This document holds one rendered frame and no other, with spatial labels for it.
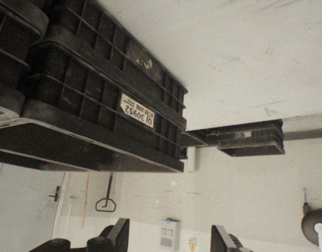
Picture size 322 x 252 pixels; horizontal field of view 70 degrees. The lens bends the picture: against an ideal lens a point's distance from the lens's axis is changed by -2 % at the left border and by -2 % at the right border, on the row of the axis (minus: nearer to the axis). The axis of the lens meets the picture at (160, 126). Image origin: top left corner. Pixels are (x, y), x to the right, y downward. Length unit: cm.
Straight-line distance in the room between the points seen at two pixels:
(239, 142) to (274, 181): 169
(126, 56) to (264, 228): 305
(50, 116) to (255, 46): 39
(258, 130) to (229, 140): 20
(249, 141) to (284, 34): 122
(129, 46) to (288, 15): 28
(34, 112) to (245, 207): 321
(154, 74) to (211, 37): 14
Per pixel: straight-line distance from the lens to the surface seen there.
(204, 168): 368
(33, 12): 35
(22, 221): 395
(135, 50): 48
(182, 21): 45
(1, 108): 29
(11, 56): 31
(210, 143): 208
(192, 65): 56
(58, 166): 92
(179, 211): 383
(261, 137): 165
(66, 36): 36
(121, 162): 70
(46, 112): 31
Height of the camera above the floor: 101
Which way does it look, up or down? 18 degrees down
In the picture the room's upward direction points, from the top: 174 degrees counter-clockwise
